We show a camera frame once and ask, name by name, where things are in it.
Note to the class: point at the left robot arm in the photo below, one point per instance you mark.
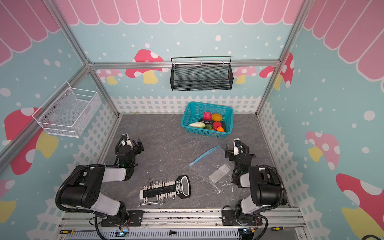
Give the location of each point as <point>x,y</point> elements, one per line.
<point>81,191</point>

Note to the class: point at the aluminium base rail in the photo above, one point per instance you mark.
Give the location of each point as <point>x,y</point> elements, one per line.
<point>205,224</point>

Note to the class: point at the clear zip top bag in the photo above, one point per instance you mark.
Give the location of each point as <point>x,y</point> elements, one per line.
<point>217,170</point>

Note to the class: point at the dark toy eggplant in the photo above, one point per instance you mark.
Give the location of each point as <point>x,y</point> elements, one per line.
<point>206,122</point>

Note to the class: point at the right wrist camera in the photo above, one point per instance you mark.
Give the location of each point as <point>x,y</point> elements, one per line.
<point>237,146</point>

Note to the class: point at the yellow handled screwdriver right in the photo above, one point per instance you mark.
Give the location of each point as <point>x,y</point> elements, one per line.
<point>280,228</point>

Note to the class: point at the red toy pepper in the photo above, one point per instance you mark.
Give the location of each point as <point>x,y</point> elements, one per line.
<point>216,125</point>

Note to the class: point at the black wire wall basket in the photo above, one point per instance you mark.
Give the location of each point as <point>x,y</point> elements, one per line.
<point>210,73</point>

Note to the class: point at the yellow handled screwdriver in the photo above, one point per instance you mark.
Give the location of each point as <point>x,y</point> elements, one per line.
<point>280,228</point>
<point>70,232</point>

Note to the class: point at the green toy vegetable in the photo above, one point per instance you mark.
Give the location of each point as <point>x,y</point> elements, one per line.
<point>209,127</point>

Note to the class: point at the orange toy tomato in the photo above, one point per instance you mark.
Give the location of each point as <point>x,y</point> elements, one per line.
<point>220,129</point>

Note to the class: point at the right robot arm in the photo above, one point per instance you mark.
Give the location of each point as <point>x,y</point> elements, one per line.
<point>267,191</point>

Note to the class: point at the black screwdriver bit set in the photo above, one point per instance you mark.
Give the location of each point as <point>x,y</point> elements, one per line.
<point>168,190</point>

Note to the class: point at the white wire wall basket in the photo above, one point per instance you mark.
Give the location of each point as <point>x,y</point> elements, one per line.
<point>69,113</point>

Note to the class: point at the teal plastic basket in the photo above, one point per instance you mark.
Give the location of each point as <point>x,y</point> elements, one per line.
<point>194,112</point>

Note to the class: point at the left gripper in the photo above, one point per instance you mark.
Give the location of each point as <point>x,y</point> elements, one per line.
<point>137,146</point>

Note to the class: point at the yellow handled screwdriver left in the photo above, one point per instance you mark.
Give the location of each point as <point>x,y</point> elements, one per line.
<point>70,232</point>

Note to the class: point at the pink toy fruit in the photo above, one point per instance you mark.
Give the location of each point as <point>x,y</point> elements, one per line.
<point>207,116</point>

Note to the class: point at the white green toy cabbage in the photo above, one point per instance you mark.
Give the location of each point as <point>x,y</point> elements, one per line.
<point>200,125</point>

